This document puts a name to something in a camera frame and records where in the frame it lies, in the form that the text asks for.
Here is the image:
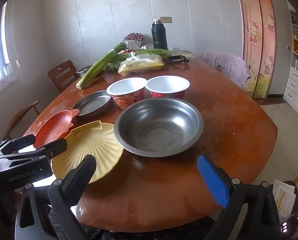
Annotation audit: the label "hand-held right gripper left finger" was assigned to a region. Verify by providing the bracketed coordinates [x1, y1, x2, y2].
[15, 154, 97, 240]

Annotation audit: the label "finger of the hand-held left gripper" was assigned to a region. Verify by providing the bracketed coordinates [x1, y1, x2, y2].
[0, 134, 36, 155]
[0, 138, 68, 168]

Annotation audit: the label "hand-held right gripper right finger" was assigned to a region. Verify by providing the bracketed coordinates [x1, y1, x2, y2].
[197, 155, 282, 240]

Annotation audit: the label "orange plastic plate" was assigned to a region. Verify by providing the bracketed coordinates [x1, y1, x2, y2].
[34, 109, 80, 148]

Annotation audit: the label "yellow shell-shaped plate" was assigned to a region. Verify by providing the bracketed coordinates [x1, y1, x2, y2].
[51, 120, 125, 184]

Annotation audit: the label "shallow steel plate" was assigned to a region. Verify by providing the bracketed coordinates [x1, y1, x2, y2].
[72, 91, 113, 120]

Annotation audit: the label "large steel bowl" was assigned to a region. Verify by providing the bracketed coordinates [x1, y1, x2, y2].
[114, 98, 204, 158]

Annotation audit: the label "white plastic bowl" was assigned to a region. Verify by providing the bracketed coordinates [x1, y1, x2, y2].
[106, 77, 148, 110]

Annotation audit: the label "red paper noodle bowl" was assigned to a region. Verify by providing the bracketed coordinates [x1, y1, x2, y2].
[144, 75, 191, 100]

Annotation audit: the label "light wooden armchair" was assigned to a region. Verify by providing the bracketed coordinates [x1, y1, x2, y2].
[4, 101, 40, 140]

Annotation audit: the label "white papers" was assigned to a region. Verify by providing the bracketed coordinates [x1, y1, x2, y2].
[273, 179, 296, 220]

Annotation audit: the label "brown wooden chair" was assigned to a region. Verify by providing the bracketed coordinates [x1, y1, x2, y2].
[48, 60, 80, 93]

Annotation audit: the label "small steel bowl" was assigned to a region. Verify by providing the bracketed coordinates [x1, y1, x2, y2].
[76, 64, 94, 78]

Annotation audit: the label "long celery bunch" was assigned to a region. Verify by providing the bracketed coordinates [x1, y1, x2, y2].
[76, 42, 127, 90]

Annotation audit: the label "pink cloth on chair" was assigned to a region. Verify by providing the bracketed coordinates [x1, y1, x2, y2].
[203, 52, 251, 90]

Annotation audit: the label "bag of yellow noodles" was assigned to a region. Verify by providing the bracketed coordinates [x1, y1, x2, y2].
[118, 54, 164, 76]

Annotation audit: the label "black square trivet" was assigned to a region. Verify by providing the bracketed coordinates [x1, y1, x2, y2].
[168, 55, 190, 64]

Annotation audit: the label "white shelf cabinet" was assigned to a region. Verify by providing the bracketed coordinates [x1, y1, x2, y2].
[283, 0, 298, 128]

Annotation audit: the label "green celery stalks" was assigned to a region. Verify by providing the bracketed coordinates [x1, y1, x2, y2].
[114, 48, 172, 63]

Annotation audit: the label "pink cartoon fabric wardrobe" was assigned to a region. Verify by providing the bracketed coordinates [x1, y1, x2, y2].
[235, 0, 277, 99]

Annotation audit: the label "black thermos flask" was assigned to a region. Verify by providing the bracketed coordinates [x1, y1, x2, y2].
[151, 19, 168, 50]

